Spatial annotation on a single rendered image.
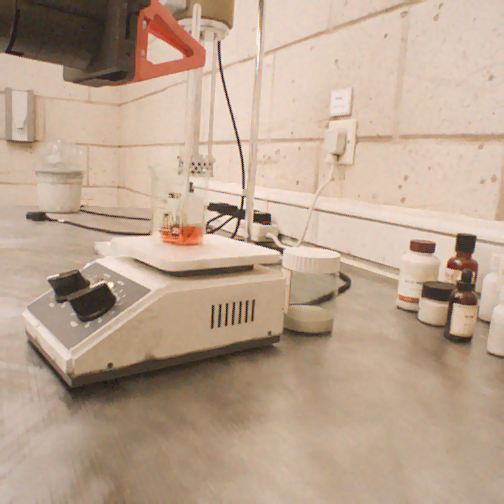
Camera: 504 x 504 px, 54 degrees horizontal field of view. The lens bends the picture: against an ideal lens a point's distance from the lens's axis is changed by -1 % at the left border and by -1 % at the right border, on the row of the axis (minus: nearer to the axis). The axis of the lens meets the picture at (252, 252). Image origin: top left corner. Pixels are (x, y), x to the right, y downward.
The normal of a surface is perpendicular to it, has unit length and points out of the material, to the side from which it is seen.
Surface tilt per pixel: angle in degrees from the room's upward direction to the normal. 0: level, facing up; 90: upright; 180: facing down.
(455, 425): 0
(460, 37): 90
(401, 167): 90
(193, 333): 90
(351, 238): 90
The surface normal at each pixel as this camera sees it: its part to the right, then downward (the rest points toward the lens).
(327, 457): 0.07, -0.98
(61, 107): 0.45, 0.18
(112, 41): -0.77, 0.03
